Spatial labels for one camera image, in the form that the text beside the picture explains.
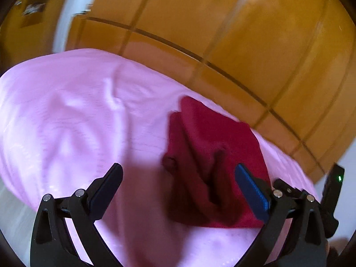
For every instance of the wooden shelf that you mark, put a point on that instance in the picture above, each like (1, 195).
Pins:
(34, 8)

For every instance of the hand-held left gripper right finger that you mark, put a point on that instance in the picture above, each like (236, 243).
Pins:
(251, 190)

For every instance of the pink bed sheet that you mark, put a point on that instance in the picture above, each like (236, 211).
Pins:
(69, 116)

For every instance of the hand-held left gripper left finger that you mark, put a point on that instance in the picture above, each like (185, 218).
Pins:
(107, 189)

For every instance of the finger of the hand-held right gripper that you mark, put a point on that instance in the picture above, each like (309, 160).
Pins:
(289, 190)

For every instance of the dark red garment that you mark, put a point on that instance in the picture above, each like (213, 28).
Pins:
(205, 133)

